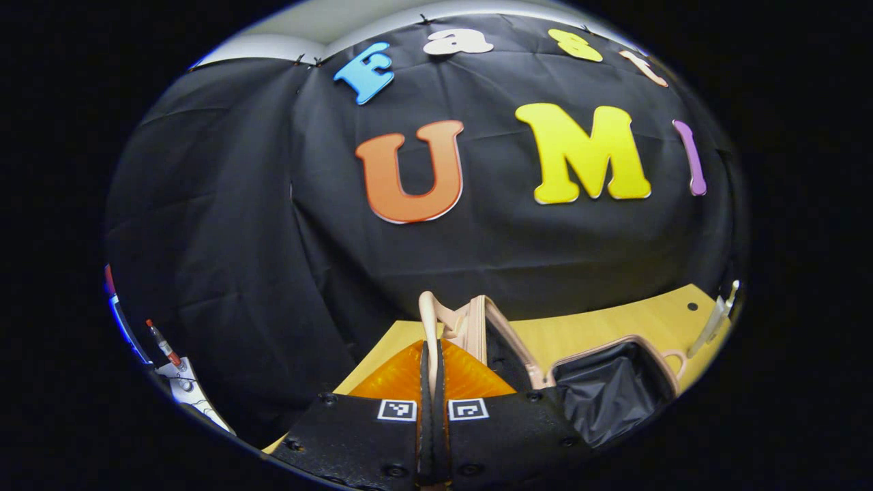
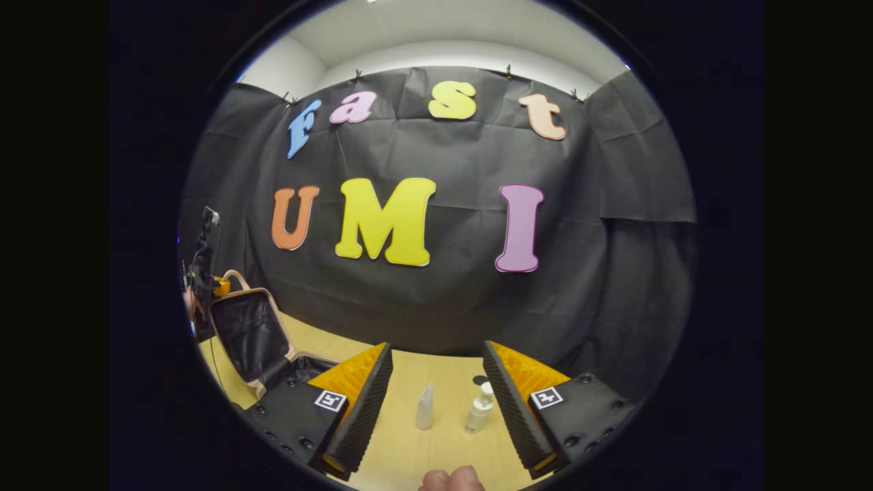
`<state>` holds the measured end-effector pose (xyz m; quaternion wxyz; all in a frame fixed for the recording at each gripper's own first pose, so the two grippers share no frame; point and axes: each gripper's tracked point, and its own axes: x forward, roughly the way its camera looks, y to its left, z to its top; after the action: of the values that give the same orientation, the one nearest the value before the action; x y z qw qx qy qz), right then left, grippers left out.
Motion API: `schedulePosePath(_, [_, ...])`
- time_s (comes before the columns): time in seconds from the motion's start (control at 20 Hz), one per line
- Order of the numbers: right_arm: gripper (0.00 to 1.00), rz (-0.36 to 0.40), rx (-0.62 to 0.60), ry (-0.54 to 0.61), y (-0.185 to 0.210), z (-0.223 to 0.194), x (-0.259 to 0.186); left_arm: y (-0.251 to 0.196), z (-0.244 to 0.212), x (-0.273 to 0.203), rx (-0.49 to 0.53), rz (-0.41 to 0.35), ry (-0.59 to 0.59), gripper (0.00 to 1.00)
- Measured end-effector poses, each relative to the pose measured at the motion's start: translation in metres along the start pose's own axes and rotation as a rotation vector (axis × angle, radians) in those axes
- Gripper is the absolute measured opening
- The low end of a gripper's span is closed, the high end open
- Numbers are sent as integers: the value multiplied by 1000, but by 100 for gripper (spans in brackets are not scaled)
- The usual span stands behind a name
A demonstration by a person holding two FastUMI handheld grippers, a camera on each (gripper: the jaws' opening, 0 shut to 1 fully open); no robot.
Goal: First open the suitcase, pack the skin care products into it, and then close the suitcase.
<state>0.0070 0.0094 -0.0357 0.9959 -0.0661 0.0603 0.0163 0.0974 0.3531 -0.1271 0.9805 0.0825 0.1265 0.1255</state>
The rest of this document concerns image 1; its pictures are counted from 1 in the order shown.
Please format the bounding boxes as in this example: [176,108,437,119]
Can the white side table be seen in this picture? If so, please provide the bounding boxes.
[156,360,236,436]

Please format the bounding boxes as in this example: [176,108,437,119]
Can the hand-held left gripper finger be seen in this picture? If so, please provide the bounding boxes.
[269,340,435,491]
[434,339,595,490]

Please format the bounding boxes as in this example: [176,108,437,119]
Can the red bottle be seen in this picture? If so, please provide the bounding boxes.
[145,318,186,372]

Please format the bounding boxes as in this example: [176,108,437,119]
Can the white pump bottle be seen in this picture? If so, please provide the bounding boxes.
[686,280,741,360]

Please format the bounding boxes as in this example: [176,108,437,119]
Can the black backdrop cloth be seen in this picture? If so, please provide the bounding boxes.
[106,12,748,451]

